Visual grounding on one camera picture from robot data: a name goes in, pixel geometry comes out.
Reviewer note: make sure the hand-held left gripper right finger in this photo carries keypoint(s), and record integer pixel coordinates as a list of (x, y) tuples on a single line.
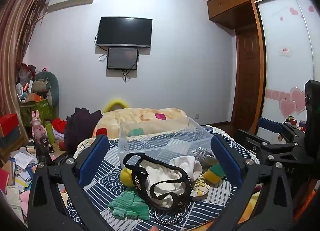
[(226, 163)]

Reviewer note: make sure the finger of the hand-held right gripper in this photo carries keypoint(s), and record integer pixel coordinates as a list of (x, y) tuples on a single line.
[(252, 141), (270, 124)]

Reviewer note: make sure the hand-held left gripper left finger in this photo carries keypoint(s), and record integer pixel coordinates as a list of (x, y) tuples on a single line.
[(93, 162)]

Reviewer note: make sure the white cloth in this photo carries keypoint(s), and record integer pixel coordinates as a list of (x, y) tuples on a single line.
[(186, 167)]

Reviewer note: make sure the green knitted glove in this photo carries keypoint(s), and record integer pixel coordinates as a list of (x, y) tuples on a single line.
[(128, 204)]

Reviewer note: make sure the clear plastic storage box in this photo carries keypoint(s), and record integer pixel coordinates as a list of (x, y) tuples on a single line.
[(160, 141)]

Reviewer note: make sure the yellow and green sponge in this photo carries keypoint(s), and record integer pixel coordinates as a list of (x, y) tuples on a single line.
[(214, 172)]

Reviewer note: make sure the blue patterned bedspread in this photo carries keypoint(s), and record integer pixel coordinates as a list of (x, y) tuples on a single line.
[(110, 171)]

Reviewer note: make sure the red cup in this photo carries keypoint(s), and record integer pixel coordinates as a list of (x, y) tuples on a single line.
[(292, 121)]

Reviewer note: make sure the grey glittery cloth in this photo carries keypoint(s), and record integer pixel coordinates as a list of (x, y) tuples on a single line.
[(202, 154)]

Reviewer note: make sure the dark purple cloth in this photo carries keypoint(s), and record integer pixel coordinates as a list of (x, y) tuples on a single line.
[(80, 128)]

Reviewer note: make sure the yellow and white sock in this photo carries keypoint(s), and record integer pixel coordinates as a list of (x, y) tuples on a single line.
[(200, 188)]

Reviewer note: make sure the yellow ball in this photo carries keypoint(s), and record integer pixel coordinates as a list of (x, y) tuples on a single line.
[(126, 177)]

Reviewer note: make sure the red cloth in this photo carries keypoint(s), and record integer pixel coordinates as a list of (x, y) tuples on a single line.
[(59, 124)]

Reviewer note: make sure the brown wooden door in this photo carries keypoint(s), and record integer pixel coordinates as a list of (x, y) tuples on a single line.
[(247, 78)]

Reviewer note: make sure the green bottle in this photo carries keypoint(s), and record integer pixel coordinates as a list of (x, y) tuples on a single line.
[(49, 132)]

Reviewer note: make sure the pink rabbit figurine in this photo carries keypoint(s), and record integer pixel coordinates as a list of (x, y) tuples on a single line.
[(38, 127)]

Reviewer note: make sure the green storage bag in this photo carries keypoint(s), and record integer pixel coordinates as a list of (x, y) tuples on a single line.
[(37, 112)]

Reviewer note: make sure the pile of papers and booklets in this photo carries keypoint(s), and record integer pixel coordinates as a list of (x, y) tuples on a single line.
[(17, 176)]

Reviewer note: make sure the grey plush shark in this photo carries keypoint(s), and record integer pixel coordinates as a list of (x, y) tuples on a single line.
[(45, 86)]

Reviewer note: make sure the wooden wardrobe with heart doors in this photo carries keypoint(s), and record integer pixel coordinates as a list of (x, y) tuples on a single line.
[(287, 33)]

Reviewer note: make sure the red box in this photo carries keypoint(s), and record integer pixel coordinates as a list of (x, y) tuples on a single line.
[(8, 123)]

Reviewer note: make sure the small black monitor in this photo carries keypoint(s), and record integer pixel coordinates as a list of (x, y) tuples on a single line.
[(122, 58)]

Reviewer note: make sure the striped brown curtain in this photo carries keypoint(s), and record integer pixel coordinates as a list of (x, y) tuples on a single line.
[(17, 33)]

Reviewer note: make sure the black camera device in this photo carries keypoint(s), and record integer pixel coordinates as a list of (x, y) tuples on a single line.
[(45, 144)]

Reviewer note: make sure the black wall television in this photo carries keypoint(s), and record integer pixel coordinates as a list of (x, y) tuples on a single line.
[(124, 31)]

